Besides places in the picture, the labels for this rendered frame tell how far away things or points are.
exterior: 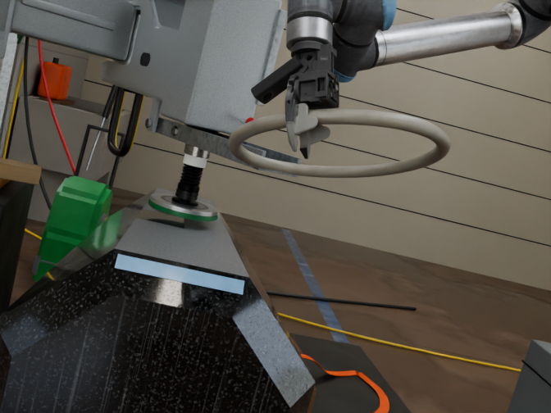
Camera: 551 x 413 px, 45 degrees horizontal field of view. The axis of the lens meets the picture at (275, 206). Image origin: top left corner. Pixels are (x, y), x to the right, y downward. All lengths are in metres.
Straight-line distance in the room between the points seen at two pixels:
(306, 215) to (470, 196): 1.81
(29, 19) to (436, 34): 1.36
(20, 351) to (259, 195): 5.58
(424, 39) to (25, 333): 1.13
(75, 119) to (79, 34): 2.39
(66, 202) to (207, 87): 1.86
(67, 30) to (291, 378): 1.41
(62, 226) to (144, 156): 3.46
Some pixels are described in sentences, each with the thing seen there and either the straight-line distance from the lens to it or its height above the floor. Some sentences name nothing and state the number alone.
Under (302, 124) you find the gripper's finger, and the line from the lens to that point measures 1.25.
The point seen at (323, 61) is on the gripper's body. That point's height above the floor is 1.33.
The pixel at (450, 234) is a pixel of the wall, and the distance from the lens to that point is 7.56.
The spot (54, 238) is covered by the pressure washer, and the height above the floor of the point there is 0.28.
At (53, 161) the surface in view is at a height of 0.47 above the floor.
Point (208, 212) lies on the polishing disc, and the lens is 2.02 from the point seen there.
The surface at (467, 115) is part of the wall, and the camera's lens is 7.45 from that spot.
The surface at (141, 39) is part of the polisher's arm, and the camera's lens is 2.38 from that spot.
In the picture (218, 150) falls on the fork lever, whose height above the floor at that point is 1.07.
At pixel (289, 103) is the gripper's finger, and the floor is 1.24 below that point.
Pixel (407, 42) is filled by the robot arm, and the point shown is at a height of 1.44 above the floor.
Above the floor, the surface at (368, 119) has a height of 1.25.
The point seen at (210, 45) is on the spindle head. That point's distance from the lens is 1.93.
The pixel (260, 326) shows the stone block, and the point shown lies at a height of 0.71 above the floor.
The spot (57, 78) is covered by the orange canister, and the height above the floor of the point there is 1.02.
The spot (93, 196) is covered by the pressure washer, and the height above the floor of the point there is 0.53.
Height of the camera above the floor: 1.23
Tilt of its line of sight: 8 degrees down
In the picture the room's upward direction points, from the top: 15 degrees clockwise
